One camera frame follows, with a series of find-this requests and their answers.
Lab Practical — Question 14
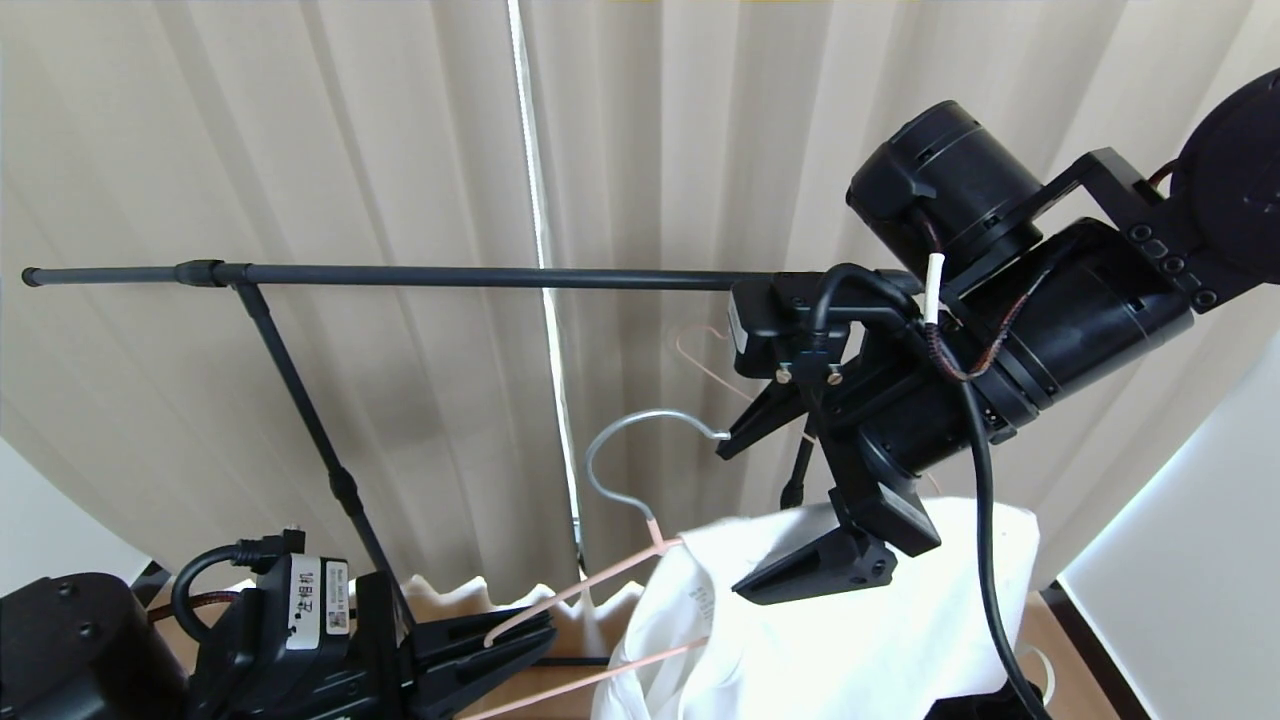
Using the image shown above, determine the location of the pink clothes hanger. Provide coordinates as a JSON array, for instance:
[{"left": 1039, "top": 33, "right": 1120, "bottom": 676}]
[
  {"left": 675, "top": 325, "right": 941, "bottom": 496},
  {"left": 458, "top": 408, "right": 733, "bottom": 720}
]

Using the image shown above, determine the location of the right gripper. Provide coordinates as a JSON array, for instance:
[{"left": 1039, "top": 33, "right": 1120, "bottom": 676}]
[{"left": 790, "top": 218, "right": 1197, "bottom": 557}]

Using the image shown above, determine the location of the black garment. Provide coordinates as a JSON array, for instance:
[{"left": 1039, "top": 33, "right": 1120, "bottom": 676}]
[{"left": 925, "top": 690, "right": 1046, "bottom": 720}]

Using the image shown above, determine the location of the black clothes rack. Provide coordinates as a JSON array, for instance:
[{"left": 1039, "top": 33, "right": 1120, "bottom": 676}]
[{"left": 22, "top": 260, "right": 816, "bottom": 666}]

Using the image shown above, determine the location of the white laundry basket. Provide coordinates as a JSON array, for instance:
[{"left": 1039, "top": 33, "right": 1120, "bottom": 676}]
[{"left": 1018, "top": 645, "right": 1058, "bottom": 703}]

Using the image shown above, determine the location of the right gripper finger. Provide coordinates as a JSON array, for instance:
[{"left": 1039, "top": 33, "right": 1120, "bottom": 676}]
[
  {"left": 717, "top": 383, "right": 813, "bottom": 461},
  {"left": 733, "top": 505, "right": 898, "bottom": 606}
]

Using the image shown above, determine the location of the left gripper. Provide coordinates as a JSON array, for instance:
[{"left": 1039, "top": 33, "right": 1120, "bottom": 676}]
[{"left": 350, "top": 570, "right": 558, "bottom": 720}]

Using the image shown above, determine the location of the beige curtain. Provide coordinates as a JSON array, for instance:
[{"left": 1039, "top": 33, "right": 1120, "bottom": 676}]
[{"left": 0, "top": 0, "right": 1280, "bottom": 611}]

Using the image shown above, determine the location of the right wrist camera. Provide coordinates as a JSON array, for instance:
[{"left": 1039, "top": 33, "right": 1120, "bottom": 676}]
[{"left": 727, "top": 265, "right": 923, "bottom": 386}]

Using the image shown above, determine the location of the white printed shirt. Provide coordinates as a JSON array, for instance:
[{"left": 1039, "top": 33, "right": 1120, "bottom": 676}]
[{"left": 592, "top": 497, "right": 1041, "bottom": 720}]

